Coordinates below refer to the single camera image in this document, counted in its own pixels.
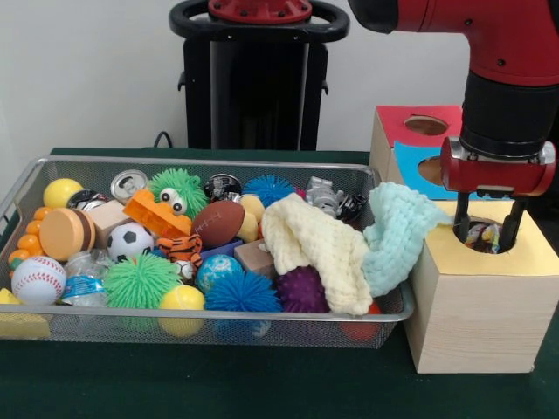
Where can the small soccer ball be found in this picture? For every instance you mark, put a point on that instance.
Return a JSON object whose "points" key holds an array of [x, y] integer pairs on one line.
{"points": [[130, 242]]}

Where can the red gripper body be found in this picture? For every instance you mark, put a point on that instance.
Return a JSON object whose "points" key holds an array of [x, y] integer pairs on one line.
{"points": [[493, 172]]}

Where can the light blue waffle cloth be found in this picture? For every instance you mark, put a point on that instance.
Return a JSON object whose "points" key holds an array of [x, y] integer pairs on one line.
{"points": [[402, 227]]}

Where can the white baseball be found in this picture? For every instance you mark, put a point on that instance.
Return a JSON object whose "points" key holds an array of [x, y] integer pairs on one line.
{"points": [[38, 279]]}

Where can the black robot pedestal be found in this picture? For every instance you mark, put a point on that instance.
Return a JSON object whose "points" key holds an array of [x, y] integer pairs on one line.
{"points": [[257, 96]]}

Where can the cream waffle cloth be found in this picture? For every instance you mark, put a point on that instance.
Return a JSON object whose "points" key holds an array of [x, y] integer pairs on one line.
{"points": [[323, 249]]}

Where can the yellow ball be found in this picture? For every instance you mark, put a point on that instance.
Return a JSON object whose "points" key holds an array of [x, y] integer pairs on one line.
{"points": [[181, 299]]}

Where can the silver mesh bin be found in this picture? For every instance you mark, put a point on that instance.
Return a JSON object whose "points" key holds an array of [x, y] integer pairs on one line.
{"points": [[109, 331]]}

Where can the dark green table cloth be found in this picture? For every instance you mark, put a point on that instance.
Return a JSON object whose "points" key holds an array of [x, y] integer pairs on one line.
{"points": [[218, 384]]}

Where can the brown toy football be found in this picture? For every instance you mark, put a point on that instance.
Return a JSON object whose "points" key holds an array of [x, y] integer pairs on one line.
{"points": [[217, 223]]}

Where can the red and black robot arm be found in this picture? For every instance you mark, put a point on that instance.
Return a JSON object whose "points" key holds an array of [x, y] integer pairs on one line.
{"points": [[511, 109]]}

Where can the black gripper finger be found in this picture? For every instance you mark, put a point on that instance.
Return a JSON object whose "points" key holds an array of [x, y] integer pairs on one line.
{"points": [[513, 224], [462, 216]]}

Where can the green spiky rubber ball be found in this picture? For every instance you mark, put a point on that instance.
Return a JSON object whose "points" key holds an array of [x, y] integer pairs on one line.
{"points": [[140, 279]]}

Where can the colourful patterned cloth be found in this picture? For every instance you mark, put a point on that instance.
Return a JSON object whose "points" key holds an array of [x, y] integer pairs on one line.
{"points": [[485, 235]]}

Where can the wooden box with three holes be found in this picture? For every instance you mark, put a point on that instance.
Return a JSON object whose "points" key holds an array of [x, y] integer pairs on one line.
{"points": [[480, 327]]}

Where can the blue globe ball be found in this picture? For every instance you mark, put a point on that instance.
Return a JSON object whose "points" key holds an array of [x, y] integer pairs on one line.
{"points": [[218, 272]]}

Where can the round wooden burger toy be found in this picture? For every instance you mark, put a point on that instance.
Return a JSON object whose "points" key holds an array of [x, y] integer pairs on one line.
{"points": [[65, 233]]}

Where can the purple spiky monster ball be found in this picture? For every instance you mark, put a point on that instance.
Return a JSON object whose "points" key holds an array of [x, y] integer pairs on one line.
{"points": [[299, 290]]}

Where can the blue spiky rubber ball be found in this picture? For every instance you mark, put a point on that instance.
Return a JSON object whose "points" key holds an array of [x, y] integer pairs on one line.
{"points": [[268, 190], [242, 293]]}

